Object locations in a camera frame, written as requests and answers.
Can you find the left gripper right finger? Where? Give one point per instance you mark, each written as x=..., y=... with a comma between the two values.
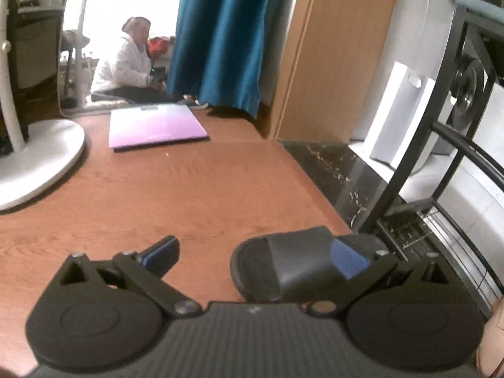
x=360, y=277

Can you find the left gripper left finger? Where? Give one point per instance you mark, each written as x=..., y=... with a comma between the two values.
x=143, y=272

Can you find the dark grey slide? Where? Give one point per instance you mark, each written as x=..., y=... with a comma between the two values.
x=292, y=266

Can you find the beige cross-strap mule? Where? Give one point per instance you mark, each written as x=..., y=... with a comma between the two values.
x=489, y=356

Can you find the pink bathroom scale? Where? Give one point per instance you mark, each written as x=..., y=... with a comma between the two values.
x=145, y=125

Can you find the white fan base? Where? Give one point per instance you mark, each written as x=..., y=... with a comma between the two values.
x=38, y=162

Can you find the white air purifier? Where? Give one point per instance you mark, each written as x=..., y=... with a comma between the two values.
x=400, y=110

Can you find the seated person in white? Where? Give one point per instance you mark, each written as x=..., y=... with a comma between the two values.
x=124, y=70

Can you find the black metal shoe rack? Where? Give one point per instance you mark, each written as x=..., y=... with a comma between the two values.
x=424, y=205

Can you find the wooden cabinet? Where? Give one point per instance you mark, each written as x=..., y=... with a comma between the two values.
x=329, y=57

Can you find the teal curtain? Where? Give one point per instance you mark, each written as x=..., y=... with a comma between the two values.
x=219, y=50

